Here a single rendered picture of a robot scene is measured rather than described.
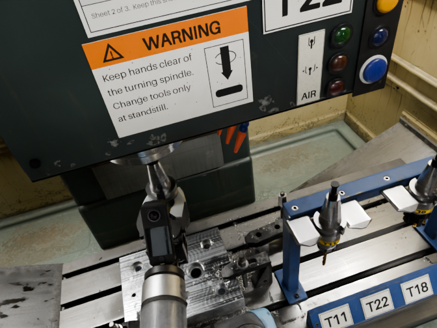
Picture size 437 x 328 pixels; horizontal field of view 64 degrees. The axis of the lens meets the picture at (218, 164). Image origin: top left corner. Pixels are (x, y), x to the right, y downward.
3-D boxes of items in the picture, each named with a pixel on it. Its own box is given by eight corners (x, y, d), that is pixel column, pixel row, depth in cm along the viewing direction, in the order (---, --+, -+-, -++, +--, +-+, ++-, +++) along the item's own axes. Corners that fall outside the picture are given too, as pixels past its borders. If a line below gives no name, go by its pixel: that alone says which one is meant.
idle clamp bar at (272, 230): (327, 226, 107) (329, 213, 103) (251, 258, 102) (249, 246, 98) (318, 215, 111) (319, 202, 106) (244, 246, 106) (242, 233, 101)
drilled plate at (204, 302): (245, 307, 88) (244, 297, 84) (132, 347, 84) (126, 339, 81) (219, 236, 105) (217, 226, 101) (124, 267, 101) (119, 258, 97)
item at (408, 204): (423, 208, 71) (424, 206, 70) (400, 217, 70) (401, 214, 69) (400, 185, 76) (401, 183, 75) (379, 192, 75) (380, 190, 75)
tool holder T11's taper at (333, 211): (331, 207, 72) (334, 184, 67) (346, 222, 69) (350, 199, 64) (313, 216, 71) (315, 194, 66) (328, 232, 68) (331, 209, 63)
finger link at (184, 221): (172, 206, 73) (162, 241, 67) (170, 200, 72) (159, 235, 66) (194, 206, 72) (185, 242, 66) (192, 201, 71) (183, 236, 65)
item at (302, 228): (325, 242, 68) (325, 239, 67) (300, 250, 67) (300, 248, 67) (308, 216, 73) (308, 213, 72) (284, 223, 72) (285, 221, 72)
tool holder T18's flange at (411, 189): (430, 183, 76) (434, 175, 75) (445, 204, 72) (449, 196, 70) (401, 187, 77) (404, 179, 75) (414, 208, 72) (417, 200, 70)
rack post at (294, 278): (307, 299, 91) (315, 230, 72) (289, 305, 91) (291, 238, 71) (291, 267, 99) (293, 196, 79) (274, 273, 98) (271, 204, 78)
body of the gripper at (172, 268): (153, 244, 74) (150, 299, 65) (142, 218, 68) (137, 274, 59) (188, 238, 74) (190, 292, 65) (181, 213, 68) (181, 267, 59)
